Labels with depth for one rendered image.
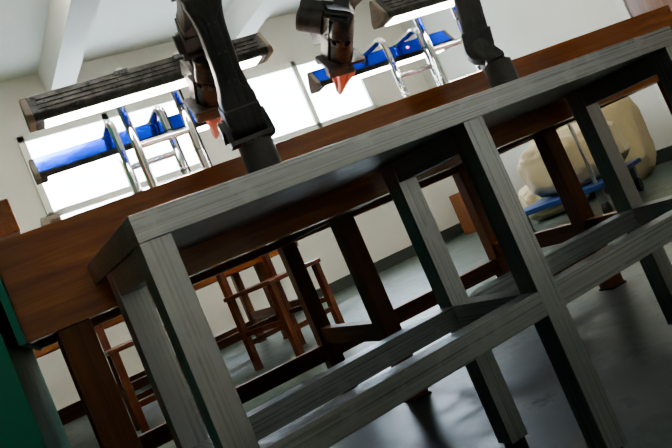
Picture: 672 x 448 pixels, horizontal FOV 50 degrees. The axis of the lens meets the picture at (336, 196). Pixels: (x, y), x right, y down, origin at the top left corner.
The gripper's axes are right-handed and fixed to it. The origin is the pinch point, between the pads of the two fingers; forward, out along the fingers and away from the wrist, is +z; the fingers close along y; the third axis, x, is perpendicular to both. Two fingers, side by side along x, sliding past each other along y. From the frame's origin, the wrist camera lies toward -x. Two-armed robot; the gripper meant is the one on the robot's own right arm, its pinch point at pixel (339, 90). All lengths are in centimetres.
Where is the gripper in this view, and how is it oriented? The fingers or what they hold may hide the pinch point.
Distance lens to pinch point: 173.9
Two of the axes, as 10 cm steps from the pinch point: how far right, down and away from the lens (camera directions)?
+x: 5.3, 5.7, -6.3
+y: -8.5, 3.3, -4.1
